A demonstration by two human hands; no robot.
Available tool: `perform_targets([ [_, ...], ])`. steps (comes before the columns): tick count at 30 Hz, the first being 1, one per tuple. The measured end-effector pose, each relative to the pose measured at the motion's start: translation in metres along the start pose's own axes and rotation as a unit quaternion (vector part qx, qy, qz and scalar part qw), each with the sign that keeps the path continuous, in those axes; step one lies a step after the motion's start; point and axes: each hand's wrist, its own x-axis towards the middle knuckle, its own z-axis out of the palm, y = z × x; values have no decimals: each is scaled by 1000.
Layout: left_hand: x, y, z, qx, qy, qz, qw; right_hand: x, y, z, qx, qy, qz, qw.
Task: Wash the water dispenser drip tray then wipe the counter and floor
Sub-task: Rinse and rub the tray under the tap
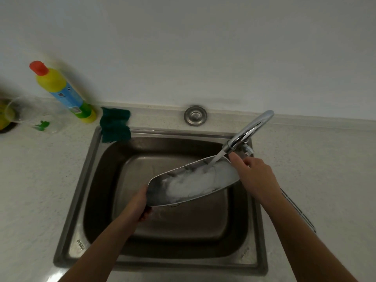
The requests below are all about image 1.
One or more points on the stainless steel sink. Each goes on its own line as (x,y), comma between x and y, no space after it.
(164,202)

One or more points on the yellow and black object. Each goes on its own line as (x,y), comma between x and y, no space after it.
(5,117)

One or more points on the person's right forearm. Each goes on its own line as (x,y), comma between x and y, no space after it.
(305,237)

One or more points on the person's left hand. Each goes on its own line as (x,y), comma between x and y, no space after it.
(135,204)

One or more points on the chrome faucet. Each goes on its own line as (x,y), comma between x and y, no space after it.
(249,130)

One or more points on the yellow dish soap bottle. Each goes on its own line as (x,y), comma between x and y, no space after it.
(63,91)

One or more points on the stainless steel oval plate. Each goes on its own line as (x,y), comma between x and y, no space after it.
(194,182)

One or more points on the green scouring pad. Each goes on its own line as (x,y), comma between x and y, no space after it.
(115,124)

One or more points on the person's left forearm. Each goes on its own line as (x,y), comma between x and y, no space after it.
(102,246)

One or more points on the person's left thumb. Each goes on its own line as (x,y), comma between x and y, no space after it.
(141,195)

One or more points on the round steel hole cover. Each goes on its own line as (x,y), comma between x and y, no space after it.
(195,115)

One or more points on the person's right thumb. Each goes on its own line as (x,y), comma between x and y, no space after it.
(249,161)

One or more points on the person's right hand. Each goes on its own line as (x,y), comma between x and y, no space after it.
(258,179)

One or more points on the clear plastic cup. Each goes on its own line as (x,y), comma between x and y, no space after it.
(29,113)

